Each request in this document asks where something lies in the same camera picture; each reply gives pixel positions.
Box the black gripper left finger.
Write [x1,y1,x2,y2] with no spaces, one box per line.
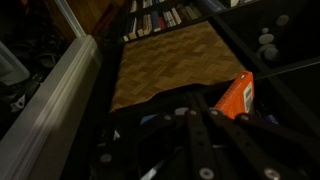
[89,94,214,180]

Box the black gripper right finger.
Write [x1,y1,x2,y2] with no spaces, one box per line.
[209,109,320,180]

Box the orange paperback book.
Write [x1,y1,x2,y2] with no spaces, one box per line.
[214,69,256,120]

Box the black cube shelf unit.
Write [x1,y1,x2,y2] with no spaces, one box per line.
[89,0,320,180]

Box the slim red book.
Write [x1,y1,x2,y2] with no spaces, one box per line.
[158,15,168,32]

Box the white tall book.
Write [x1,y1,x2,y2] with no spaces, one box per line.
[143,13,153,36]
[163,9,176,28]

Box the dark blue tall book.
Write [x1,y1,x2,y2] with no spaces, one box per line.
[150,9,162,33]

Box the dark brown book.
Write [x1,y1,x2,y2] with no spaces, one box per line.
[176,3,191,22]

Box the grey green book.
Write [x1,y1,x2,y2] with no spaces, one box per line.
[184,3,199,20]

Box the woven wicker basket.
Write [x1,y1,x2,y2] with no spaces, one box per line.
[110,20,248,113]

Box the white storage bin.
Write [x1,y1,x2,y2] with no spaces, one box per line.
[0,41,31,86]

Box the white door frame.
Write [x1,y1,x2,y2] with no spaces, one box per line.
[0,34,104,180]

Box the silver closet rail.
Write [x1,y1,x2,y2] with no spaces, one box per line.
[54,0,87,38]

